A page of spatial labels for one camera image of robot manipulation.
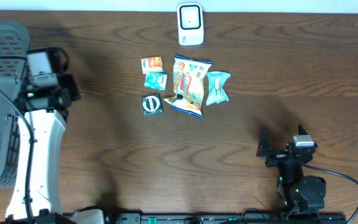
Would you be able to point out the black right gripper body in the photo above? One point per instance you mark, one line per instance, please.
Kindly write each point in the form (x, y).
(277, 157)

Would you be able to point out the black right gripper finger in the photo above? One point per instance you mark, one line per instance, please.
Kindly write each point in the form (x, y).
(264, 146)
(301, 130)

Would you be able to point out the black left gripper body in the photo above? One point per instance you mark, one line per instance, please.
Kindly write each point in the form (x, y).
(69, 86)

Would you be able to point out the light teal packet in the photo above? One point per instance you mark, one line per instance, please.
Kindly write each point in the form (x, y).
(217, 93)

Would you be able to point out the grey plastic mesh basket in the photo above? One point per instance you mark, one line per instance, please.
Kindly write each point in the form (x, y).
(14, 44)

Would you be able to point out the green Zam-Buk box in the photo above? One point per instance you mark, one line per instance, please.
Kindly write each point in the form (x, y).
(151, 105)

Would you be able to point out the teal tissue packet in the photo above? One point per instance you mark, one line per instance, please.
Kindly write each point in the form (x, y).
(156, 80)

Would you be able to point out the orange tissue packet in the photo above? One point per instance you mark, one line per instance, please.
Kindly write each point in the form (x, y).
(152, 64)

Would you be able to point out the yellow snack bag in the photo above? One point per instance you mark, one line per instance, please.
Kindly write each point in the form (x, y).
(188, 85)

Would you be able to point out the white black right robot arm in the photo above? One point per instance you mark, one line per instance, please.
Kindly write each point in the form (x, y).
(301, 193)

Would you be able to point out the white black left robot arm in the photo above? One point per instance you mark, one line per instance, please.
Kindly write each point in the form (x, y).
(36, 194)

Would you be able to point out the white barcode scanner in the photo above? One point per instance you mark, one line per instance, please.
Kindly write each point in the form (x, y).
(190, 24)

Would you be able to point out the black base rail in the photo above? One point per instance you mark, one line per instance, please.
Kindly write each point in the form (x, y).
(91, 215)

